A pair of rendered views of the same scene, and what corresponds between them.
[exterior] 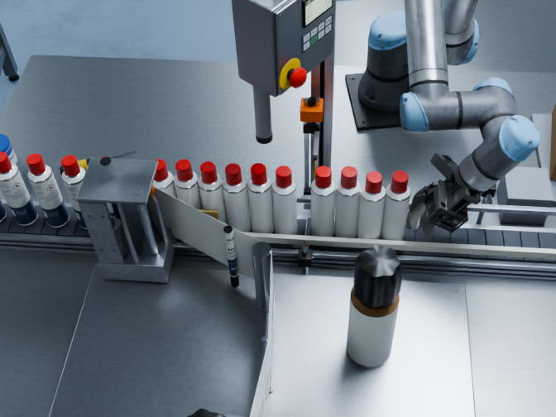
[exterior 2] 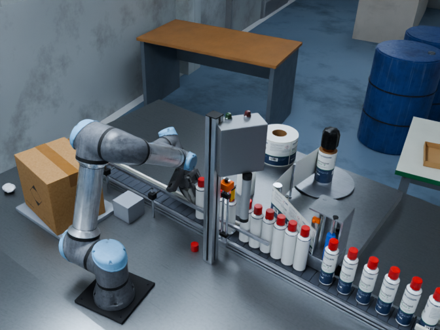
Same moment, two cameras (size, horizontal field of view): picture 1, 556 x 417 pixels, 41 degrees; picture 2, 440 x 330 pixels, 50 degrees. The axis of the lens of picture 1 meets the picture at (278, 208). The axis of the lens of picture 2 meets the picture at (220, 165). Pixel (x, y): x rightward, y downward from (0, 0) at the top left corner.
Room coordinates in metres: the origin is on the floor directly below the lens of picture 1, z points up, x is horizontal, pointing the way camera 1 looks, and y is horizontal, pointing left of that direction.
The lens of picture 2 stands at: (2.43, 0.60, 2.23)
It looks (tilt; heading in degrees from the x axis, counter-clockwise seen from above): 33 degrees down; 208
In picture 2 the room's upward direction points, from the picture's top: 2 degrees clockwise
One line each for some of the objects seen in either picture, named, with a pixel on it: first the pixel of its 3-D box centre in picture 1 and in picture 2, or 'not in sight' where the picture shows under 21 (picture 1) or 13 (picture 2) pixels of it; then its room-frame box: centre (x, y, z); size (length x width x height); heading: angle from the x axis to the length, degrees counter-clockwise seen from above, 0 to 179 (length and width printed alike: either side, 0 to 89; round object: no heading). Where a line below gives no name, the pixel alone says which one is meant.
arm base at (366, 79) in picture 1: (387, 78); (113, 285); (1.53, -0.31, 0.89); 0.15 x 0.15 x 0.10
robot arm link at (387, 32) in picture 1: (394, 42); (109, 261); (1.53, -0.32, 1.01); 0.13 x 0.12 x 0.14; 89
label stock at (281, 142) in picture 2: not in sight; (277, 145); (0.36, -0.17, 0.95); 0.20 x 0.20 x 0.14
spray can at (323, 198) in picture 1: (323, 203); (230, 212); (1.03, -0.10, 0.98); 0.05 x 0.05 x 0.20
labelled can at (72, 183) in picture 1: (79, 192); (348, 270); (1.10, 0.43, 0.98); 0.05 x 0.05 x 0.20
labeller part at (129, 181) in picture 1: (117, 179); (332, 208); (0.99, 0.31, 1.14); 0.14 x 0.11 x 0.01; 82
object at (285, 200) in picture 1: (285, 203); (246, 220); (1.04, -0.02, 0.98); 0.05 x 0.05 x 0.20
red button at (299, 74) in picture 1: (296, 77); not in sight; (1.04, -0.05, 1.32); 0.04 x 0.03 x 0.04; 137
